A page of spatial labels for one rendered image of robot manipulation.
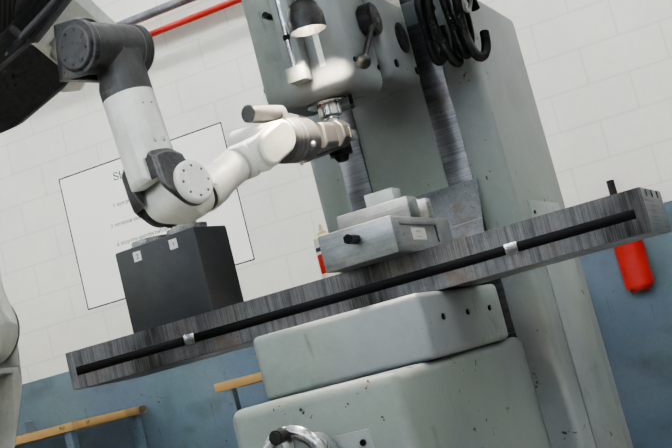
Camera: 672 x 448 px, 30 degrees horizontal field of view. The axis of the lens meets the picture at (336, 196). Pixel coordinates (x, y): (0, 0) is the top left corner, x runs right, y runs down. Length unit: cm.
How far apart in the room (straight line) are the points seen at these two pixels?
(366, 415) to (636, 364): 463
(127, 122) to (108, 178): 567
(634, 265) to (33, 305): 377
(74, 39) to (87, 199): 575
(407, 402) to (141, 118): 65
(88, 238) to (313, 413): 585
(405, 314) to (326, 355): 17
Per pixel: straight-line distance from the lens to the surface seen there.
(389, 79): 264
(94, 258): 787
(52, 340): 807
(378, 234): 228
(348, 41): 248
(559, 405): 279
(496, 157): 281
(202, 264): 263
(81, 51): 216
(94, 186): 787
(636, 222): 225
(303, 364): 230
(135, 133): 214
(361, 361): 225
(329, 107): 253
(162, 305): 269
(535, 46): 680
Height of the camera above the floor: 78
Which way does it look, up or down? 8 degrees up
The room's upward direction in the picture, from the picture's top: 14 degrees counter-clockwise
